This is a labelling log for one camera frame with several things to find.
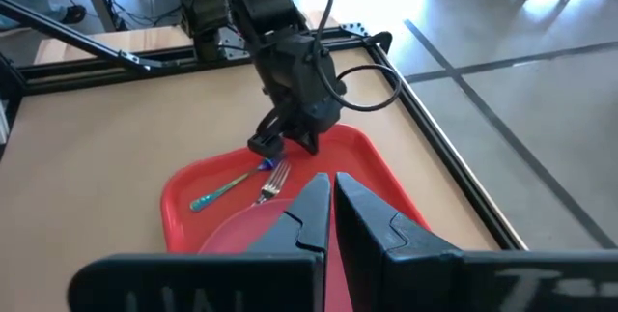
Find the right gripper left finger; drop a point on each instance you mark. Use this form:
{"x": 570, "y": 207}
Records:
{"x": 309, "y": 215}

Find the iridescent metal spoon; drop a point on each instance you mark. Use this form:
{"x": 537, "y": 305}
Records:
{"x": 198, "y": 204}

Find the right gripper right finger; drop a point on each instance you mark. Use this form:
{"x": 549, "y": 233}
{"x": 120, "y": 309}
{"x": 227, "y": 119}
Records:
{"x": 367, "y": 235}

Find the red plastic tray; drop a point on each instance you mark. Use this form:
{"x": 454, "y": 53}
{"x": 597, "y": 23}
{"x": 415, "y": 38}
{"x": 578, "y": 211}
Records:
{"x": 203, "y": 191}

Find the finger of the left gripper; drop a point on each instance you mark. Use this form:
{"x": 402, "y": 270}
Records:
{"x": 314, "y": 143}
{"x": 298, "y": 135}

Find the red round plate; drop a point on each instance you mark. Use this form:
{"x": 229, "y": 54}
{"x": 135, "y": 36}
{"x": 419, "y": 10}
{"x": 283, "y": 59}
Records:
{"x": 241, "y": 235}

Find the silver metal fork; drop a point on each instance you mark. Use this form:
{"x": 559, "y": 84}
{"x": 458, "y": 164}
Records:
{"x": 275, "y": 181}

